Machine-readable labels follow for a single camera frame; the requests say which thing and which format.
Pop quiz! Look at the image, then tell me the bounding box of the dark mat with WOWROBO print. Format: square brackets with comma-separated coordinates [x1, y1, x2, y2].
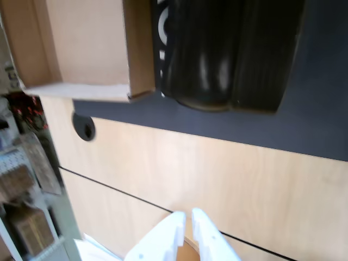
[73, 0, 348, 163]

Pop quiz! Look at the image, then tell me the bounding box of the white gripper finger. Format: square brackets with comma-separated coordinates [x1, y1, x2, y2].
[125, 211, 187, 261]
[191, 208, 240, 261]

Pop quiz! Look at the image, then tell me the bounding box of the open cardboard box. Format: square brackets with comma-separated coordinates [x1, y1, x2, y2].
[0, 0, 156, 104]

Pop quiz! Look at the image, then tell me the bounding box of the black round desk grommet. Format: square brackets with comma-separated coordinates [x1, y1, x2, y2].
[71, 113, 96, 142]

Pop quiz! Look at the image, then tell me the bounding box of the black leather dress shoe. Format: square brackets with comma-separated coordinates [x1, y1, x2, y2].
[161, 0, 307, 115]

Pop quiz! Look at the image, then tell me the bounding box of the brown cardboard carton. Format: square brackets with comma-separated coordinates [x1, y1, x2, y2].
[0, 165, 35, 203]
[10, 208, 55, 256]

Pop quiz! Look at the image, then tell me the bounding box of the white metal shelf rack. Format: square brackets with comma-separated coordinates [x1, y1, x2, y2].
[0, 149, 81, 261]

